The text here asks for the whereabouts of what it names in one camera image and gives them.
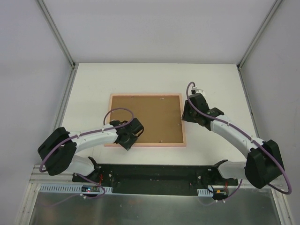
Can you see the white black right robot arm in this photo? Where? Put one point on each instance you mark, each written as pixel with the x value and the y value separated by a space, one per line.
pixel 263 162

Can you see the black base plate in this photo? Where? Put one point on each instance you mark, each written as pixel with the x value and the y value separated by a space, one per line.
pixel 182 180

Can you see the white cable duct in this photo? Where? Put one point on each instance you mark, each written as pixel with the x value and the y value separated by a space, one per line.
pixel 210 193
pixel 75 189

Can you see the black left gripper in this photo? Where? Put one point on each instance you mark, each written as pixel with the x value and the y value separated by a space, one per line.
pixel 129 142

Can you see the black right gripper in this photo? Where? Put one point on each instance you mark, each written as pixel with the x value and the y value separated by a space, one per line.
pixel 190 115

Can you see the aluminium corner post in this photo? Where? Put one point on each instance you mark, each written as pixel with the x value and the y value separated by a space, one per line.
pixel 269 16
pixel 54 29

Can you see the brown cardboard backing board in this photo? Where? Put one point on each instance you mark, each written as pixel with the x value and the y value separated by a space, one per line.
pixel 152 112

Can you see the right white cable duct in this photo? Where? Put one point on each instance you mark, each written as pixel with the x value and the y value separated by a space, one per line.
pixel 210 193

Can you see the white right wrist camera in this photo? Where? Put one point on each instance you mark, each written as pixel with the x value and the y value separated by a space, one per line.
pixel 195 90

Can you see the right aluminium corner post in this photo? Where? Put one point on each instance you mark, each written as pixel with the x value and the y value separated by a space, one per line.
pixel 269 16

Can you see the aluminium front rail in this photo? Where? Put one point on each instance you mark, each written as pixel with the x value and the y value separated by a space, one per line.
pixel 66 178

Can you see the pink wooden picture frame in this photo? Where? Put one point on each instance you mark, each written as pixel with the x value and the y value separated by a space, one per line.
pixel 159 144

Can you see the left aluminium corner post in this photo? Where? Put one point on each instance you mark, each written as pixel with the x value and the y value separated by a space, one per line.
pixel 54 29

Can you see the left white cable duct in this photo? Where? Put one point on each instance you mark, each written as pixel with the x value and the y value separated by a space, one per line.
pixel 75 189

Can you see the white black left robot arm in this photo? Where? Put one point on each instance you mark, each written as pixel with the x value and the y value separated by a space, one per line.
pixel 59 151

